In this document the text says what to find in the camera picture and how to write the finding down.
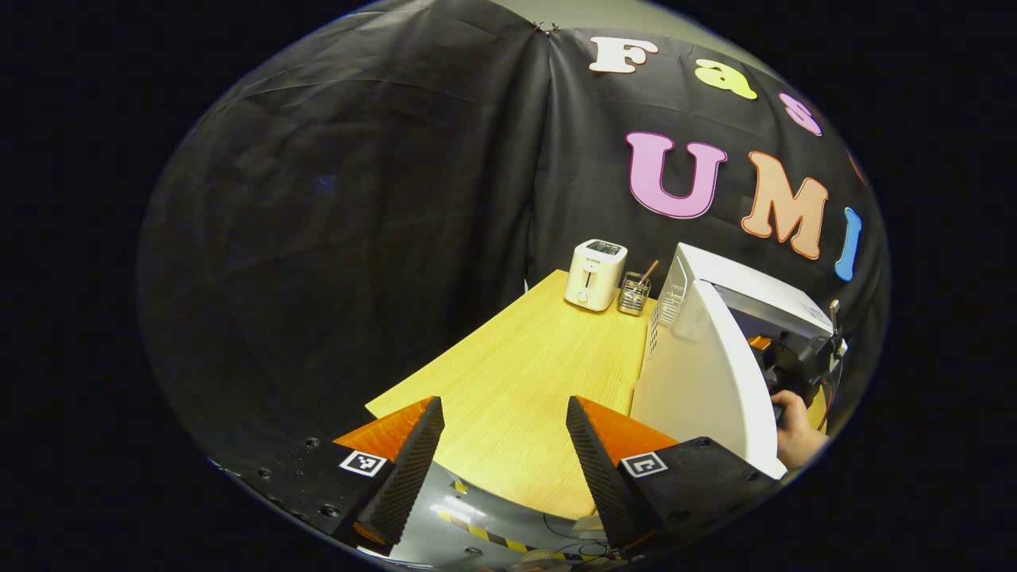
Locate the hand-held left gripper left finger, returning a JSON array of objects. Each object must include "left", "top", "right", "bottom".
[{"left": 211, "top": 395, "right": 446, "bottom": 557}]

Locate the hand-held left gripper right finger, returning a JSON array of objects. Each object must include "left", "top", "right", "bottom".
[{"left": 566, "top": 395, "right": 783, "bottom": 557}]

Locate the white microwave oven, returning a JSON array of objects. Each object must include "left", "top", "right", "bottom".
[{"left": 632, "top": 242, "right": 835, "bottom": 480}]

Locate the white toaster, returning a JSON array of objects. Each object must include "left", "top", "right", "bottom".
[{"left": 564, "top": 239, "right": 628, "bottom": 312}]

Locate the thin black cable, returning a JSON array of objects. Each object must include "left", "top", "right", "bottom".
[{"left": 544, "top": 512, "right": 613, "bottom": 557}]

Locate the wire mesh utensil holder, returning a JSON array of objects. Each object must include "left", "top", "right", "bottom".
[{"left": 618, "top": 272, "right": 652, "bottom": 317}]

